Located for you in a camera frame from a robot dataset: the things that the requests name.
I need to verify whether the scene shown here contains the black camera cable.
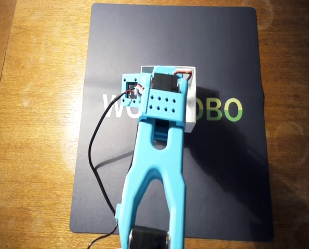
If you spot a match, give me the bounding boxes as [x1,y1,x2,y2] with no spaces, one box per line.
[88,90,134,249]

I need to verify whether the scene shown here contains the white red servo cable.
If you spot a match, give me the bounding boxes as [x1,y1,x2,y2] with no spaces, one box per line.
[174,67,194,80]

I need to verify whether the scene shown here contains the black mat with printed letters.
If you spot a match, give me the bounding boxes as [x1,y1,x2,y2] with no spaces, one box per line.
[69,3,274,242]

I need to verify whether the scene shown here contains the white open box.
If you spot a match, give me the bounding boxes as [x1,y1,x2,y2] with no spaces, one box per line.
[140,65,197,133]

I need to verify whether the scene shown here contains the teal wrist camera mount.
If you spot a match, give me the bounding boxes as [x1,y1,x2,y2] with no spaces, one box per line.
[121,73,142,106]

